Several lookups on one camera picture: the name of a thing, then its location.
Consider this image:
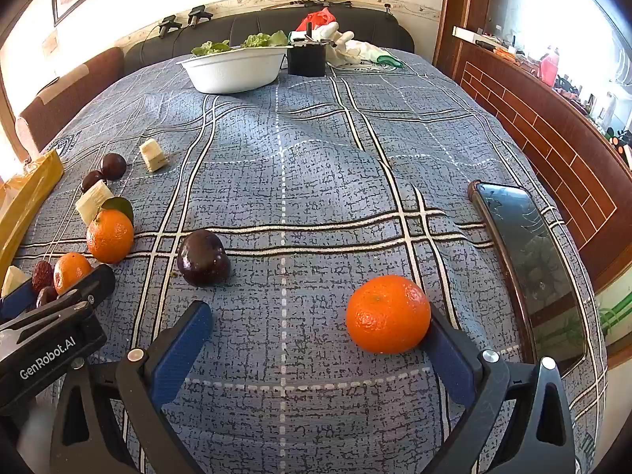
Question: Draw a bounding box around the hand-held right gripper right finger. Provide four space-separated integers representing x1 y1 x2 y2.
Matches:
429 303 577 474

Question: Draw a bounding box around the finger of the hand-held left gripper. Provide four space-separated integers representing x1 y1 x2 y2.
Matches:
0 284 38 325
58 264 117 306

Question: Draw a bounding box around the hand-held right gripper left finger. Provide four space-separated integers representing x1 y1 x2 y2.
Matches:
49 300 214 474

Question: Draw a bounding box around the small orange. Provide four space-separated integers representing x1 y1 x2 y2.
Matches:
53 252 94 296

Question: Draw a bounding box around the orange with green leaf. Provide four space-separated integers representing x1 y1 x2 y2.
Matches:
86 196 135 264

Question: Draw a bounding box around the large orange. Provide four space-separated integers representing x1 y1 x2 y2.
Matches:
346 275 432 355

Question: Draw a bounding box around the large dark plum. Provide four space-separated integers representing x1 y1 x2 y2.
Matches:
177 229 231 288

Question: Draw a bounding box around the yellow cardboard box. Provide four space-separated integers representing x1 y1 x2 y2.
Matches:
0 150 65 282

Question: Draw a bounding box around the glossy black tray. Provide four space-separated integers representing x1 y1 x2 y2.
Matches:
468 180 588 376

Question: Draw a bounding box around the brown sofa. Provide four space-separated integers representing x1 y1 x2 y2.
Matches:
15 47 124 159

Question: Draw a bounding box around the blue plaid tablecloth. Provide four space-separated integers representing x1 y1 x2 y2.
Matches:
10 47 609 474

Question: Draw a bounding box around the white bowl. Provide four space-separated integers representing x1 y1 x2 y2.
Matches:
178 45 288 94

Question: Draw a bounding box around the wooden counter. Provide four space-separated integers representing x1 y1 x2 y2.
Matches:
434 0 632 307

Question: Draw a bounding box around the green lettuce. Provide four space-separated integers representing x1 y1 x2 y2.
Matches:
192 30 290 56

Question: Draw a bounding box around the black sofa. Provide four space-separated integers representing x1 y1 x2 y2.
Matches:
123 7 416 77

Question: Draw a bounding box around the black box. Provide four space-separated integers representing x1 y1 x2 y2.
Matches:
287 39 327 77

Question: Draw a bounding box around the pink bottle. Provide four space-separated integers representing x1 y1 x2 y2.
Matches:
539 47 560 85

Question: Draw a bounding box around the white cloth glove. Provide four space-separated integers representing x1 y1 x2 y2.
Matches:
316 22 356 66
346 42 406 70

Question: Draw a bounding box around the red plastic bag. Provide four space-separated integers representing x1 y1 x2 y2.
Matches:
295 7 337 33

